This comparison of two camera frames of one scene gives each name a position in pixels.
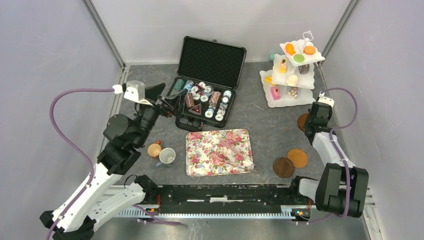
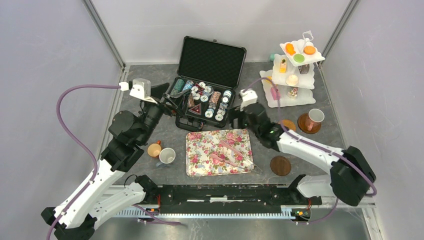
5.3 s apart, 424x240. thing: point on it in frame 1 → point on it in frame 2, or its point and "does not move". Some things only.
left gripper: (174, 101) does not move
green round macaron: (298, 58) does not move
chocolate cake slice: (303, 69) does not move
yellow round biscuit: (309, 50) does not move
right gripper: (308, 110) → (235, 113)
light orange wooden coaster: (298, 157) → (289, 124)
